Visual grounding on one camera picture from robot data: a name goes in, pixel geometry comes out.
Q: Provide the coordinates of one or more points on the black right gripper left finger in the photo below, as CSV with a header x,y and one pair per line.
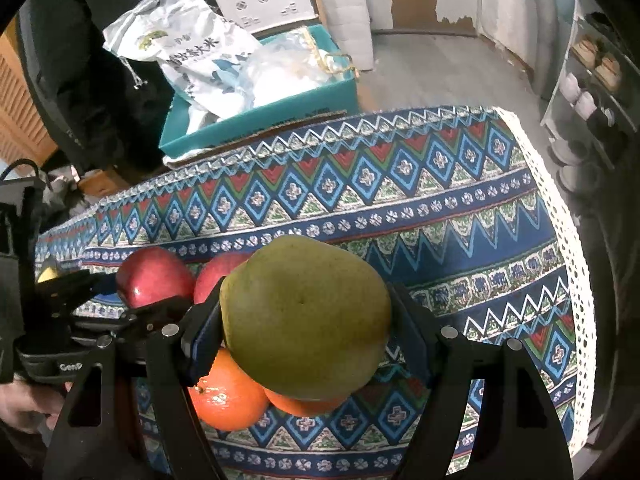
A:
x,y
129,414

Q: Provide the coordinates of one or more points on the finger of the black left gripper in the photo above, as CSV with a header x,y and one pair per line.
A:
x,y
137,322
76,287

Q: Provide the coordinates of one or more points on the red apple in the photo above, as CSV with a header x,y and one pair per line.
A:
x,y
216,269
151,274

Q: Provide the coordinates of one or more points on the large yellow-green pear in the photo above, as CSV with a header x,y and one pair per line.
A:
x,y
306,319

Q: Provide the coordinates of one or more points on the person's left hand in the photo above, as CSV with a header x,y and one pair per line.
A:
x,y
26,407

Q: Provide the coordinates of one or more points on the large orange centre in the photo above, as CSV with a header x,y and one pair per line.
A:
x,y
227,398

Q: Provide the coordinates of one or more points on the wooden louvred cabinet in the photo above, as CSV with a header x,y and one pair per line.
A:
x,y
23,133

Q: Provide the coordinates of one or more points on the orange right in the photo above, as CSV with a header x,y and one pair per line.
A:
x,y
302,408

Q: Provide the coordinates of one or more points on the black hanging garment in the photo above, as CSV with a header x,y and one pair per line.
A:
x,y
102,113

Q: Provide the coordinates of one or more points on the teal cardboard box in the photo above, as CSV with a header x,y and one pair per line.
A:
x,y
334,97

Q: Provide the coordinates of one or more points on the patterned blue tablecloth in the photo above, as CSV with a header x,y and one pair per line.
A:
x,y
453,202

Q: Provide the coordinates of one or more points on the white printed rice bag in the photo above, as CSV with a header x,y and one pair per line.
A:
x,y
199,52

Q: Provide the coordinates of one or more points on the clear plastic bag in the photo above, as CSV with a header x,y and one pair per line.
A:
x,y
290,64

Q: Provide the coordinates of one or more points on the shoe rack with shoes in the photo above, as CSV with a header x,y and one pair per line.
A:
x,y
593,112

